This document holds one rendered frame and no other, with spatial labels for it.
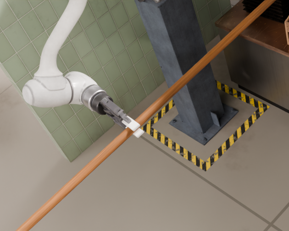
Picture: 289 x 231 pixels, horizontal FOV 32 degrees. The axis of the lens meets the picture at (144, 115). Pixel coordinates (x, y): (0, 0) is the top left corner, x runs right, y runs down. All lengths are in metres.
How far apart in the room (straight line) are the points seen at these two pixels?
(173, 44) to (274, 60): 0.55
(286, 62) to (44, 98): 1.37
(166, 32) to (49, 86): 0.92
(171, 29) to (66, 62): 0.72
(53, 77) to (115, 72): 1.42
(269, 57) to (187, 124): 0.74
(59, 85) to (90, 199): 1.38
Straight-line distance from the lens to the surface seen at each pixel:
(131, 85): 3.34
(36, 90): 1.80
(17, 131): 3.77
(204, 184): 2.89
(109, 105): 1.74
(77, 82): 1.88
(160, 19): 2.51
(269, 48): 2.71
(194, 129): 3.15
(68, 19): 1.87
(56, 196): 1.67
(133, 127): 1.69
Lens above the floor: 2.35
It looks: 44 degrees down
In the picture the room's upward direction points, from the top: 25 degrees counter-clockwise
